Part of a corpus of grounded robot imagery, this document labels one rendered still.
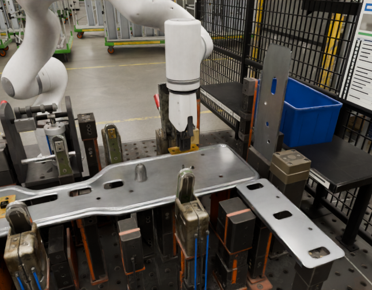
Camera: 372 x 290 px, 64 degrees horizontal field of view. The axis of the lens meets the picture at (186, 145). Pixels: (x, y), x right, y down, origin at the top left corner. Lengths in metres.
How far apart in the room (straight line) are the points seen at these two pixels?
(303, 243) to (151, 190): 0.39
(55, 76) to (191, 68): 0.65
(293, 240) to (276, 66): 0.45
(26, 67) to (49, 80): 0.11
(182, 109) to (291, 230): 0.37
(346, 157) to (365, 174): 0.08
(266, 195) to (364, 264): 0.47
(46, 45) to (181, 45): 0.52
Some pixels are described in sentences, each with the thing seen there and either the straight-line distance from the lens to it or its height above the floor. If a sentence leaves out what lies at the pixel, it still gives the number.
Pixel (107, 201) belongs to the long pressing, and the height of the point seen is 1.00.
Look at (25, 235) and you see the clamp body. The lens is 0.69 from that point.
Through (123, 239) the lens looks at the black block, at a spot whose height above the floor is 0.99.
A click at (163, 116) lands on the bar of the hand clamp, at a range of 0.93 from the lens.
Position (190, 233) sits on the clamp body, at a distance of 0.67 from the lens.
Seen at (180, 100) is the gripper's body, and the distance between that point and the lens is 0.73.
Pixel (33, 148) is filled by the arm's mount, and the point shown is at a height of 0.81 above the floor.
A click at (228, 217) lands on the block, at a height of 0.98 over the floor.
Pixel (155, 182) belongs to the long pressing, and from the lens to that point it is 0.83.
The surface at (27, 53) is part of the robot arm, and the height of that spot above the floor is 1.28.
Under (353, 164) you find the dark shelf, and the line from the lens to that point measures 0.97.
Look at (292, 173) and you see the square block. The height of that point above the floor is 1.03.
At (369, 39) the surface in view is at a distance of 1.03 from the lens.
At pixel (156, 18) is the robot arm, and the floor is 1.41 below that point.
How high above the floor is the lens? 1.48
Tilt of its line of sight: 29 degrees down
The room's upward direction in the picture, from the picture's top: straight up
